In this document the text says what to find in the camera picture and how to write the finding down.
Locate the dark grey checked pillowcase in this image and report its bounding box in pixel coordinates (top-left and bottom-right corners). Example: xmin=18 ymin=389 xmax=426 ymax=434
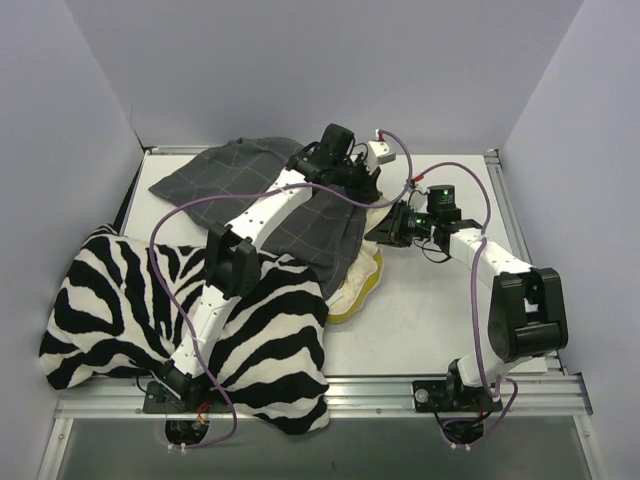
xmin=149 ymin=137 xmax=366 ymax=299

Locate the white pillow with yellow edge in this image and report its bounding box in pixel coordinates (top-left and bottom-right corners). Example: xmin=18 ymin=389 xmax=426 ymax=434
xmin=326 ymin=197 xmax=391 ymax=325

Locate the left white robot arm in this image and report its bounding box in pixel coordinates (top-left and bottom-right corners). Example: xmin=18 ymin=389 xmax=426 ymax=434
xmin=156 ymin=124 xmax=396 ymax=411

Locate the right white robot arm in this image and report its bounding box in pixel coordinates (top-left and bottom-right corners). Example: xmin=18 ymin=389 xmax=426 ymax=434
xmin=365 ymin=184 xmax=569 ymax=409

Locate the zebra striped cushion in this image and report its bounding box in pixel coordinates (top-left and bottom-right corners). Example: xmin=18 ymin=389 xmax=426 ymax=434
xmin=38 ymin=225 xmax=330 ymax=435

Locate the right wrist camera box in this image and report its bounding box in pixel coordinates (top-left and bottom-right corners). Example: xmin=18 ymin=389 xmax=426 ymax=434
xmin=406 ymin=182 xmax=426 ymax=210

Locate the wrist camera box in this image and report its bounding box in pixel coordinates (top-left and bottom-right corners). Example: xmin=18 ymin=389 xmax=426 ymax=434
xmin=366 ymin=140 xmax=396 ymax=165
xmin=406 ymin=182 xmax=426 ymax=210

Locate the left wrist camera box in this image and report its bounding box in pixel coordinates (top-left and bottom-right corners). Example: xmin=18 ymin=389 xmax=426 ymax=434
xmin=366 ymin=140 xmax=396 ymax=165

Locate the aluminium rail frame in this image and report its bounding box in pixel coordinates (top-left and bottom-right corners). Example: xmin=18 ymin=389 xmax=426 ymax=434
xmin=39 ymin=138 xmax=585 ymax=479

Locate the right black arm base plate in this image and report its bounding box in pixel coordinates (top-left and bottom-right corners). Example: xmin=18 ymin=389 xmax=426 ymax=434
xmin=412 ymin=379 xmax=503 ymax=414

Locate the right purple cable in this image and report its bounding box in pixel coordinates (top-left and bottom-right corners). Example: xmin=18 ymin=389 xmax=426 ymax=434
xmin=407 ymin=162 xmax=519 ymax=446

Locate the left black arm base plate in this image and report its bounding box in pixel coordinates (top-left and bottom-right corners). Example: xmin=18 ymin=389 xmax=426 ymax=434
xmin=142 ymin=381 xmax=231 ymax=414

